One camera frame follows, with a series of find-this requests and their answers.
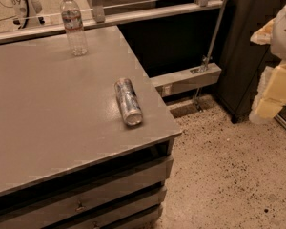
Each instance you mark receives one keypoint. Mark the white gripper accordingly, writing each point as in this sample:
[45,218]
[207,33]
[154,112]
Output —
[284,32]

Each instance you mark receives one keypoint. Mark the silver blue redbull can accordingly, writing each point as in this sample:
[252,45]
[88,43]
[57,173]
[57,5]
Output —
[127,102]

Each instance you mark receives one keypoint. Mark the dark cabinet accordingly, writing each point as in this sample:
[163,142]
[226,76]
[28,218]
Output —
[242,61]

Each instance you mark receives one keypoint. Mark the grey lower metal beam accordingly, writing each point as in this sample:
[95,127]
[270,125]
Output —
[186,80]

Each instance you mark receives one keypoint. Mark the clear plastic water bottle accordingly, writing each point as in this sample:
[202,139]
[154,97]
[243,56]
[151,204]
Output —
[73,24]

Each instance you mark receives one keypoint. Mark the grey cabinet with drawers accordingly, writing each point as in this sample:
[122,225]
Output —
[67,159]

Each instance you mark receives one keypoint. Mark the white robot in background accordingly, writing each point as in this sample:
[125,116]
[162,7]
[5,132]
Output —
[27,12]

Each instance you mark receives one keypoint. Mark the grey metal frame rail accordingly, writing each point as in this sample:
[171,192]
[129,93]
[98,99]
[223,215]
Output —
[53,22]

